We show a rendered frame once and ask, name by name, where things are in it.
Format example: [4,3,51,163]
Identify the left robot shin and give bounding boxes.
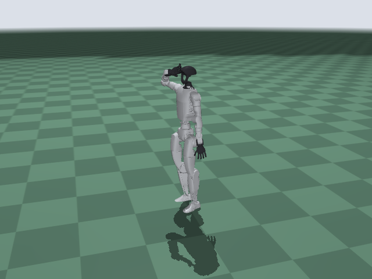
[187,170,199,205]

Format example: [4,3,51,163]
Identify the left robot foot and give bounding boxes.
[183,201,201,213]

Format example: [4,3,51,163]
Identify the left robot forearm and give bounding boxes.
[195,116,203,144]

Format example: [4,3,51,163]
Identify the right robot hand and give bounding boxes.
[165,63,181,77]

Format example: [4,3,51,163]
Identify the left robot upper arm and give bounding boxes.
[190,91,202,123]

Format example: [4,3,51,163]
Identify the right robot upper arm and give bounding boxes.
[160,80,182,93]

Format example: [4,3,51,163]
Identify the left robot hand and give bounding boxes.
[194,139,206,159]

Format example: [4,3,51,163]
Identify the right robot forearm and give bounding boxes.
[162,70,169,82]

